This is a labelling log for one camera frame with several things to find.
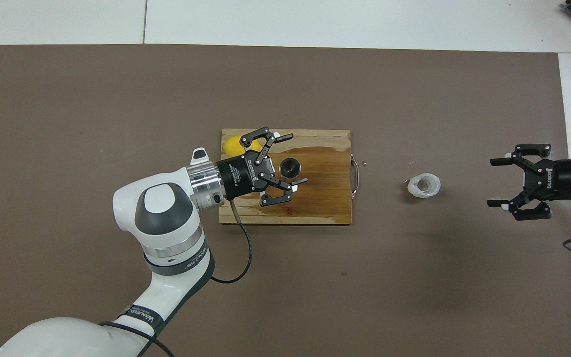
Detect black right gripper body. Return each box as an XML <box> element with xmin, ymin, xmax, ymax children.
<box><xmin>533</xmin><ymin>158</ymin><xmax>571</xmax><ymax>201</ymax></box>

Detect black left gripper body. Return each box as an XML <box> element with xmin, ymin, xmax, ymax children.
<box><xmin>216</xmin><ymin>155</ymin><xmax>266</xmax><ymax>200</ymax></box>

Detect steel double jigger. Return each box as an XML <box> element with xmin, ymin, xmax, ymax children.
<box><xmin>279</xmin><ymin>158</ymin><xmax>302</xmax><ymax>180</ymax></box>

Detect clear crinkled plastic cup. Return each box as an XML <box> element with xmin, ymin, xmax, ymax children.
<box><xmin>407</xmin><ymin>173</ymin><xmax>442</xmax><ymax>199</ymax></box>

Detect yellow lemon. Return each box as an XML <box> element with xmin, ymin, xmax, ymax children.
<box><xmin>223</xmin><ymin>135</ymin><xmax>262</xmax><ymax>156</ymax></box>

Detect wooden cutting board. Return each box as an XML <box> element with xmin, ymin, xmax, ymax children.
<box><xmin>219</xmin><ymin>129</ymin><xmax>360</xmax><ymax>225</ymax></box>

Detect brown paper table mat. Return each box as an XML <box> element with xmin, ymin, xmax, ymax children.
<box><xmin>0</xmin><ymin>44</ymin><xmax>571</xmax><ymax>357</ymax></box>

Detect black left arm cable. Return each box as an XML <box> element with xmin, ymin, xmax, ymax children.
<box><xmin>100</xmin><ymin>197</ymin><xmax>254</xmax><ymax>357</ymax></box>

